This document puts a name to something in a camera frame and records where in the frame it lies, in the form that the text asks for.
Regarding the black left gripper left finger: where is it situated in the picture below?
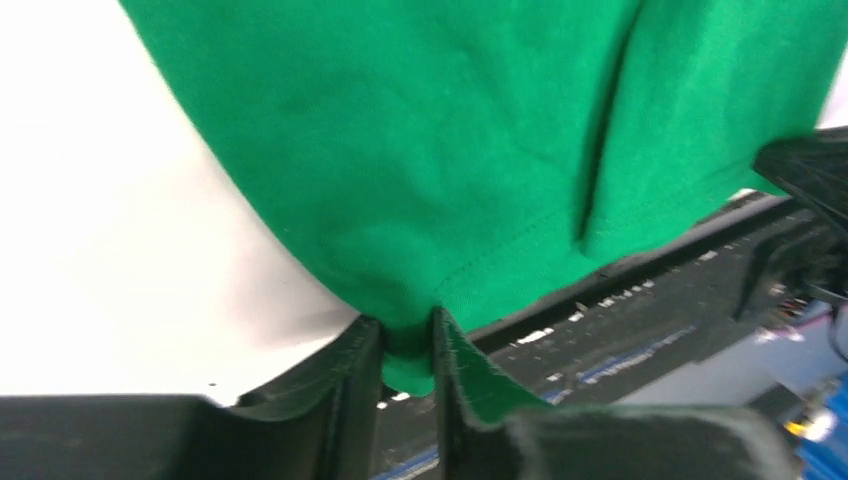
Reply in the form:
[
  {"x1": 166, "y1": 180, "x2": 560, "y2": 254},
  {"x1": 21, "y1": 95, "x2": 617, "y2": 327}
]
[{"x1": 1, "y1": 317, "x2": 382, "y2": 479}]

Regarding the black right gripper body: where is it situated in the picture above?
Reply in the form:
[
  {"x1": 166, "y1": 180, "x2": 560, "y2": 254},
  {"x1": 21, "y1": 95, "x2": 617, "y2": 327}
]
[{"x1": 731, "y1": 124, "x2": 848, "y2": 362}]

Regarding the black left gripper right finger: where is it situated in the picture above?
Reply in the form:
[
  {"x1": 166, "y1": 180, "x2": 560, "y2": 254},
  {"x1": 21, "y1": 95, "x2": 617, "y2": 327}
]
[{"x1": 431, "y1": 308, "x2": 798, "y2": 480}]

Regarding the green t-shirt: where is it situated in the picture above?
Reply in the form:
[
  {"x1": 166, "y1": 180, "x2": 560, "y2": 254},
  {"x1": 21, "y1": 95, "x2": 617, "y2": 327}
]
[{"x1": 122, "y1": 1, "x2": 847, "y2": 395}]

